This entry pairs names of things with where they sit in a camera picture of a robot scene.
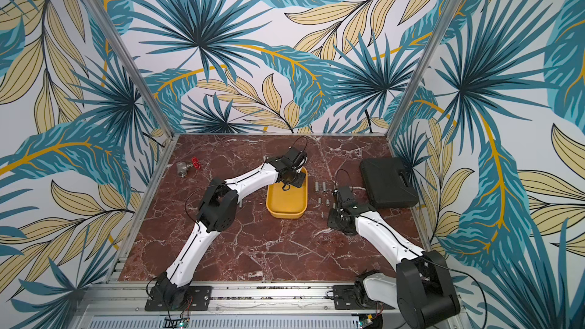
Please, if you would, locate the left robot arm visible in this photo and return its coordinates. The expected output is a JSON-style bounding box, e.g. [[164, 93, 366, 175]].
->
[[149, 146, 307, 307]]

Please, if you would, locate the yellow plastic storage box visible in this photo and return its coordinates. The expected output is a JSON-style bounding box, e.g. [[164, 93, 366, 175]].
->
[[266, 168, 309, 219]]

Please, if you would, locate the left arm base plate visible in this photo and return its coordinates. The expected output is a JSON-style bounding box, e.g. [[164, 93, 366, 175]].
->
[[145, 285, 213, 312]]

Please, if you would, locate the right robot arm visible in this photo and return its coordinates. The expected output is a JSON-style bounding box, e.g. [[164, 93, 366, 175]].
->
[[328, 187, 461, 328]]

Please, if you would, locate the black plastic tool case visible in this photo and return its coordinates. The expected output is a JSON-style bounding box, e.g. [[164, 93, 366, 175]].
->
[[360, 158, 419, 210]]

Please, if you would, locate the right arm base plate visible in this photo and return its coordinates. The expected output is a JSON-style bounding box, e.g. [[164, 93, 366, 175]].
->
[[332, 284, 394, 311]]

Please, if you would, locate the metal valve red handle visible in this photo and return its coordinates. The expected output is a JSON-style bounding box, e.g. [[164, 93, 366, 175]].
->
[[176, 157, 201, 178]]

